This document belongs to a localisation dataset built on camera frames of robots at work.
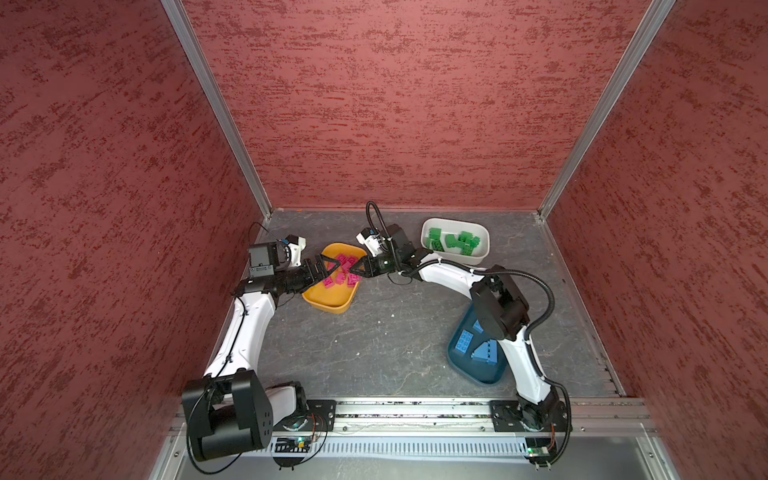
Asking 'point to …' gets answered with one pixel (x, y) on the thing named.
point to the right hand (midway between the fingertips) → (353, 273)
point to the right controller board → (539, 449)
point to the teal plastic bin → (466, 364)
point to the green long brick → (437, 245)
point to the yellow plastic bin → (335, 292)
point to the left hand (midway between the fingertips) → (330, 274)
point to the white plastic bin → (455, 226)
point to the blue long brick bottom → (487, 351)
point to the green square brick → (476, 240)
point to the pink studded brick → (340, 278)
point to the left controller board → (290, 451)
